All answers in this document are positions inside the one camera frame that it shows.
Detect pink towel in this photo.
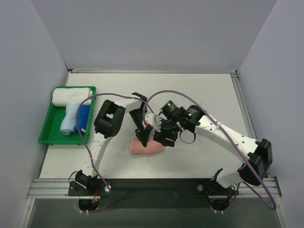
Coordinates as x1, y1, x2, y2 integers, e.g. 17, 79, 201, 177
129, 139, 164, 155

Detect light blue towel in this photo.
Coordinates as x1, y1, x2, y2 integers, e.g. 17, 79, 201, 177
60, 103, 79, 135

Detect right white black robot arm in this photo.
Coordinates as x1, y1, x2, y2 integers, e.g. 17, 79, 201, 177
145, 101, 273, 195

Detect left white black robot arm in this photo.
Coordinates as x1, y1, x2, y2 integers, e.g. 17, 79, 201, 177
70, 92, 152, 196

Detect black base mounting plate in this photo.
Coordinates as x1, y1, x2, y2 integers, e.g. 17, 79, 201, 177
68, 178, 238, 211

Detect rolled dark blue towel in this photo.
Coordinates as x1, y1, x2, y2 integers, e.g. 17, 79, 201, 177
78, 105, 90, 134

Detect rolled white towel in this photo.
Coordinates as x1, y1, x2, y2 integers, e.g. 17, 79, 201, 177
51, 87, 93, 107

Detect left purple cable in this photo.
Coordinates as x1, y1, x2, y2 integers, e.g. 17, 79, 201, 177
75, 93, 156, 213

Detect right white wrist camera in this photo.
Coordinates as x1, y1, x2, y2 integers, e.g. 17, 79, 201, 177
144, 113, 166, 132

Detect aluminium front rail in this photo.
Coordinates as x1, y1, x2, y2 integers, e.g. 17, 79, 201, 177
27, 177, 282, 199

